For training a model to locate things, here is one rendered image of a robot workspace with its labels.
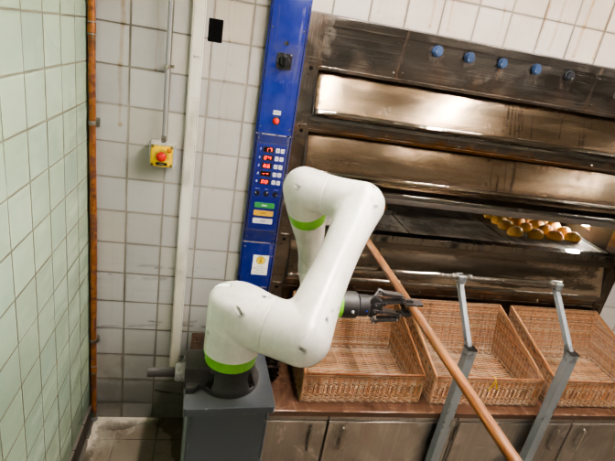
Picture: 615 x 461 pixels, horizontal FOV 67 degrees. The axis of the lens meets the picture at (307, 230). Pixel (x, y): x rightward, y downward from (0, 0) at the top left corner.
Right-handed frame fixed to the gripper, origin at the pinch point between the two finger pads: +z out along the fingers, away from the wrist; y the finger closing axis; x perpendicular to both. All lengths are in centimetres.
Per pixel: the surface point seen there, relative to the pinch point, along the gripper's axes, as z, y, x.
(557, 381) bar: 83, 38, -9
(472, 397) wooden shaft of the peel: -0.6, -0.7, 45.0
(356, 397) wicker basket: -3, 58, -20
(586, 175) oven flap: 113, -41, -70
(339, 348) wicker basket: -1, 60, -57
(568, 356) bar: 83, 25, -9
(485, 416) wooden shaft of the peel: -1, -1, 52
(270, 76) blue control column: -52, -65, -67
